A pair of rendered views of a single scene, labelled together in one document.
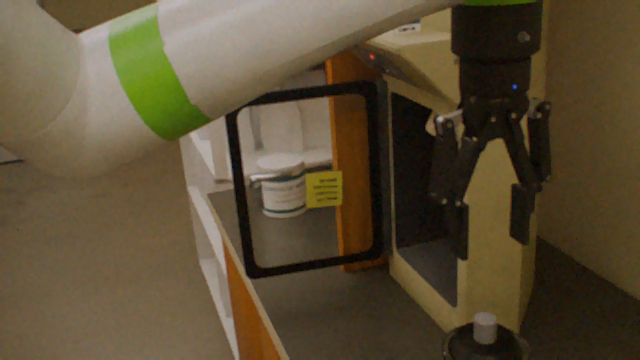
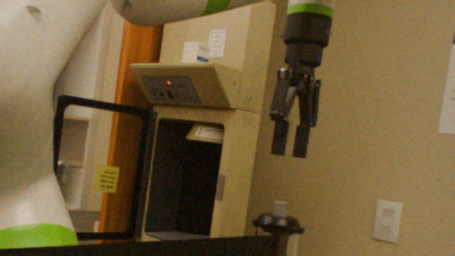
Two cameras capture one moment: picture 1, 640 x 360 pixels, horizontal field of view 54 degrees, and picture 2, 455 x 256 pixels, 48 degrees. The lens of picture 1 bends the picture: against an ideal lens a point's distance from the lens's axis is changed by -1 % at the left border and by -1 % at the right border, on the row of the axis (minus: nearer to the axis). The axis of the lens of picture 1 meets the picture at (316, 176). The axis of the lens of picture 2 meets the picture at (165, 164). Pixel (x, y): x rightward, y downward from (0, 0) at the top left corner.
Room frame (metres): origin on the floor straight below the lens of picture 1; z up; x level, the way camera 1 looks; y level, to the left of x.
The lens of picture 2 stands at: (-0.16, 0.52, 1.31)
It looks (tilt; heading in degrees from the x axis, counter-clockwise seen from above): 3 degrees down; 333
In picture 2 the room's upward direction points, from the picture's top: 8 degrees clockwise
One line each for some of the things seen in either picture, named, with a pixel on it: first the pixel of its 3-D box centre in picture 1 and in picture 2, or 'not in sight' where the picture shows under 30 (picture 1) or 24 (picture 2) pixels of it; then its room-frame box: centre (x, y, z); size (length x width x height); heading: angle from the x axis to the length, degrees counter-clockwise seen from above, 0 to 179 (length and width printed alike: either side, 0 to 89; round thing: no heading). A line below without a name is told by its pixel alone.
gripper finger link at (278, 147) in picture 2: (459, 228); (280, 138); (0.66, -0.16, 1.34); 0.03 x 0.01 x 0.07; 17
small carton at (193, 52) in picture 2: (399, 13); (195, 55); (1.04, -0.15, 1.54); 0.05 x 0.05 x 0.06; 19
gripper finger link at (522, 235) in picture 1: (520, 214); (300, 141); (0.68, -0.24, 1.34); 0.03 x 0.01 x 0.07; 17
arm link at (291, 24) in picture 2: (493, 28); (305, 32); (0.67, -0.20, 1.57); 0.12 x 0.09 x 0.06; 17
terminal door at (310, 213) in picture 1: (308, 183); (98, 171); (1.21, 0.02, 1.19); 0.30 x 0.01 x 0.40; 100
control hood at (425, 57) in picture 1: (389, 58); (179, 84); (1.08, -0.14, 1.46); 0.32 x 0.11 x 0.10; 17
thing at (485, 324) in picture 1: (485, 339); (279, 217); (0.67, -0.20, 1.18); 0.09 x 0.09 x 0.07
